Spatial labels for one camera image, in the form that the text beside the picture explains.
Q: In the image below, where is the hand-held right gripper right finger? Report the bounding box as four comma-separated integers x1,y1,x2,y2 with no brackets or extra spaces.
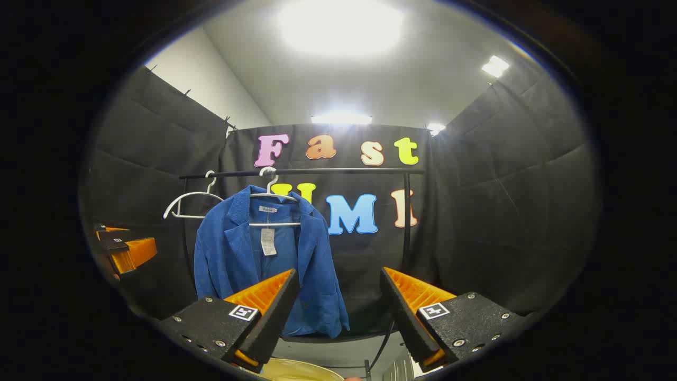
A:
380,267,527,373

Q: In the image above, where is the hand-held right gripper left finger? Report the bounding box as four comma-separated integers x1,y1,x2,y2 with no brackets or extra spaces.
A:
159,268,300,374

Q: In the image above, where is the cream laundry hamper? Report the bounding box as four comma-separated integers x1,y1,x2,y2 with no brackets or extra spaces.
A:
259,358,345,381

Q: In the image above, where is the blue corduroy jacket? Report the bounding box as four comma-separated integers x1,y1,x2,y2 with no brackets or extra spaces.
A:
194,185,350,339

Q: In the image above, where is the white plastic hanger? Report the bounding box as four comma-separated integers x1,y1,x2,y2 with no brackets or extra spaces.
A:
163,170,225,220
249,167,302,228

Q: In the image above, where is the black metal clothes rack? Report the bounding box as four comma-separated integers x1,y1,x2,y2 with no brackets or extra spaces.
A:
179,168,426,374

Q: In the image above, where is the black backdrop cloth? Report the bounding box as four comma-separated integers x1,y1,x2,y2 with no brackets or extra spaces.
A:
79,66,601,339

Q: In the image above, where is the large ceiling light panel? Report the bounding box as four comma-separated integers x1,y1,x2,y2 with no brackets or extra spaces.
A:
278,0,405,56

